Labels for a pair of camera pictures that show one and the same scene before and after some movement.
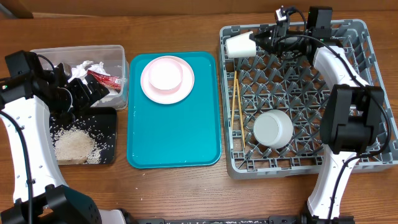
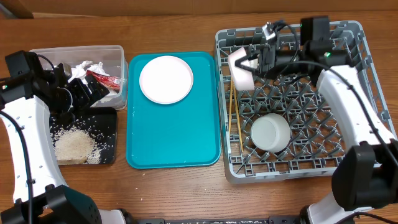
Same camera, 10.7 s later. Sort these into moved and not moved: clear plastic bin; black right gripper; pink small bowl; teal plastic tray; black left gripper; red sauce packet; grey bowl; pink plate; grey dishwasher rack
Moved: black right gripper; pink small bowl; grey bowl
Not moved: clear plastic bin; black left gripper; grey dishwasher rack; red sauce packet; pink plate; teal plastic tray
